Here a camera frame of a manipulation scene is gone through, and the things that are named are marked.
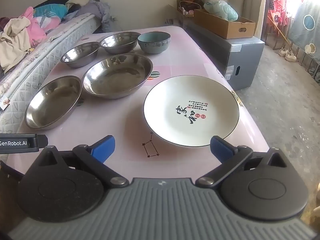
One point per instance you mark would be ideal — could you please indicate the large grey box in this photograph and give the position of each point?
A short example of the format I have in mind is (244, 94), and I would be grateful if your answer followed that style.
(246, 62)

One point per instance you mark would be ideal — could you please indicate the small open cardboard box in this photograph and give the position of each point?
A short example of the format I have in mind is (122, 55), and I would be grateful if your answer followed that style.
(183, 13)

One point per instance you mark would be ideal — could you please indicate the teal plastic bag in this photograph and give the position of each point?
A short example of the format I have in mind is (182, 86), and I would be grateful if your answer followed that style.
(221, 8)

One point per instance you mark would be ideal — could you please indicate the pink floral hanging clothing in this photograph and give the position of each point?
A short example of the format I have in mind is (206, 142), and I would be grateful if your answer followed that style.
(278, 7)

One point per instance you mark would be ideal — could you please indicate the white ceramic plate black print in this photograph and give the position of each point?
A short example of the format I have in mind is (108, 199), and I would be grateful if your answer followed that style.
(170, 120)

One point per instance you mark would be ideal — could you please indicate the grey purple clothing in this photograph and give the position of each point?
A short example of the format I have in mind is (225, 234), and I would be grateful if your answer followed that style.
(98, 10)

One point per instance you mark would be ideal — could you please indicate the cream cloth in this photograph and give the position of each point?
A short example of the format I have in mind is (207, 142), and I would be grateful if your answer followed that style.
(77, 0)

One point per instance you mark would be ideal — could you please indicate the small stainless steel bowl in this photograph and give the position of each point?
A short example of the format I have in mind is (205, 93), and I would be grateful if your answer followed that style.
(120, 43)
(80, 56)

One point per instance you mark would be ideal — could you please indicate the shallow stainless steel plate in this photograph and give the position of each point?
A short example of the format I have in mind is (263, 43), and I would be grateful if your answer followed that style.
(52, 102)

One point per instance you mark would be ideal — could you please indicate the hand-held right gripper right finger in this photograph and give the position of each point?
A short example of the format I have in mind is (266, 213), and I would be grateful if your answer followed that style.
(221, 148)

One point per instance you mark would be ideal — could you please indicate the white quilted mattress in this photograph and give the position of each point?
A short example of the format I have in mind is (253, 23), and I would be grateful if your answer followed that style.
(37, 72)

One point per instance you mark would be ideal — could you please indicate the blue ceramic bowl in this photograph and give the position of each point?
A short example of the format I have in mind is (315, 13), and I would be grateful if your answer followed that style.
(153, 43)

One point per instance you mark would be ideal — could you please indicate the pink checkered tablecloth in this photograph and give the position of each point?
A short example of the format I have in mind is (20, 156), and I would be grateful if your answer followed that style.
(190, 62)

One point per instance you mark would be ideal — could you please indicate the blue grey circle curtain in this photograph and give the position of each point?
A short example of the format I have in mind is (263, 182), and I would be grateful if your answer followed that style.
(305, 27)

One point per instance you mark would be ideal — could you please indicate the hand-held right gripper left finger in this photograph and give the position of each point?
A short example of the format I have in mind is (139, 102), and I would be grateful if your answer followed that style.
(103, 148)

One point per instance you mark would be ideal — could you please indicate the brown cardboard box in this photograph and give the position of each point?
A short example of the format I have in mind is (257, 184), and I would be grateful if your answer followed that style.
(220, 26)

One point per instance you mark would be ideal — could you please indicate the beige cloth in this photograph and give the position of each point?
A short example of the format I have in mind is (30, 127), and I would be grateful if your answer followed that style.
(12, 41)

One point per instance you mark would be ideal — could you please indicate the large stainless steel basin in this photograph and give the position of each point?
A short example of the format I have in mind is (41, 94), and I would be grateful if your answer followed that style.
(117, 77)

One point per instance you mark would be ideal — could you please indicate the teal patterned quilt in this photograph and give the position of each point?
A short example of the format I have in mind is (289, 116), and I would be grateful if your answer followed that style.
(51, 10)

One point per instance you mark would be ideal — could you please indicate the brown paper bag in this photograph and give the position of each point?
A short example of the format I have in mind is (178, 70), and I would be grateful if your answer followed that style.
(192, 0)

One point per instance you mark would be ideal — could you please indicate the wooden stick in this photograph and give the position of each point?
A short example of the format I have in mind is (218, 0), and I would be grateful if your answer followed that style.
(278, 30)

